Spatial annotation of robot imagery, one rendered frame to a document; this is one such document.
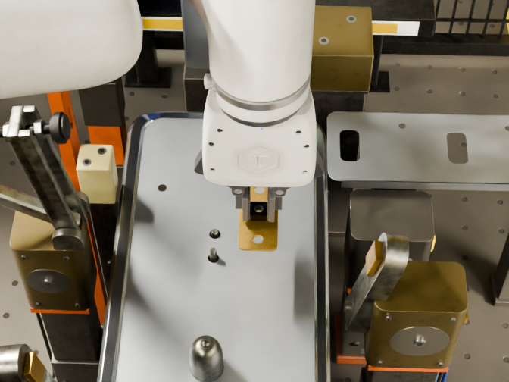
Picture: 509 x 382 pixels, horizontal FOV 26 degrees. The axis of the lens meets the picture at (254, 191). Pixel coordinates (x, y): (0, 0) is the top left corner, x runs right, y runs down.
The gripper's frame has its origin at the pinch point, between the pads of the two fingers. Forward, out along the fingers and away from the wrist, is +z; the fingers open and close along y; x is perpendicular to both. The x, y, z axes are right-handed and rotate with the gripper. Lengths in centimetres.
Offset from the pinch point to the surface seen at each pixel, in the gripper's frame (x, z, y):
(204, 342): -13.0, 5.4, -4.7
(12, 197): -0.6, 0.2, -23.7
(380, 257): -6.7, -0.2, 11.4
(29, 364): -18.0, 0.8, -19.5
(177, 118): 18.5, 10.4, -9.7
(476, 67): 56, 40, 33
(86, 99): 28.1, 18.5, -22.2
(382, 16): 32.6, 7.3, 14.0
